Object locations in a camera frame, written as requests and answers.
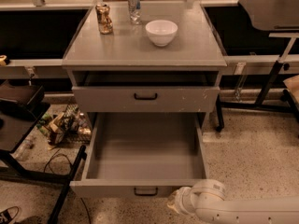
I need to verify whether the grey drawer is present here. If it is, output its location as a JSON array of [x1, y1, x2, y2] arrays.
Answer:
[[72, 71, 220, 112], [71, 113, 209, 198]]

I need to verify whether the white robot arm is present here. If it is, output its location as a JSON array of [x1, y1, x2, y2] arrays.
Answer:
[[167, 179, 299, 224]]

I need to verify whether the grey drawer cabinet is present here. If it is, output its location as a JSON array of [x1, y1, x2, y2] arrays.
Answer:
[[63, 1, 226, 125]]

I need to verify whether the grey top drawer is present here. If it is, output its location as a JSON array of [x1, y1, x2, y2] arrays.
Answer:
[[72, 71, 220, 112]]

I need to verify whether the plastic bottle on floor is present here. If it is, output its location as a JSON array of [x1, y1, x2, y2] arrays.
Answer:
[[13, 135, 35, 161]]

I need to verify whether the white bowl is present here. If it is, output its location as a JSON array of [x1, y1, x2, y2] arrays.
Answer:
[[146, 20, 178, 47]]

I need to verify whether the black white sneaker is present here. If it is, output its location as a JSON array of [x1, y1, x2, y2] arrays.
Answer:
[[0, 206, 21, 224]]

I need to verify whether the black side table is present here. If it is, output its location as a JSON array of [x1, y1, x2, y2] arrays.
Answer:
[[0, 80, 86, 224]]

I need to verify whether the crushed golden can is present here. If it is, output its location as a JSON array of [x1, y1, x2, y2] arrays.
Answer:
[[95, 4, 113, 35]]

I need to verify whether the silver soda can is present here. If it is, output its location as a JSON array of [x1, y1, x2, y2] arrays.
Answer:
[[128, 0, 141, 24]]

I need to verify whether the yellow tape roll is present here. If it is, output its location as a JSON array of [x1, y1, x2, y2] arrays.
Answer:
[[0, 55, 9, 66]]

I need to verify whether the black cable on floor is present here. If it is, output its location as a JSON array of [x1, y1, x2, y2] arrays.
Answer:
[[42, 148, 92, 224]]

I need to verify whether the wire basket of items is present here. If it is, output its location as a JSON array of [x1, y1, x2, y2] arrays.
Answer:
[[36, 104, 92, 147]]

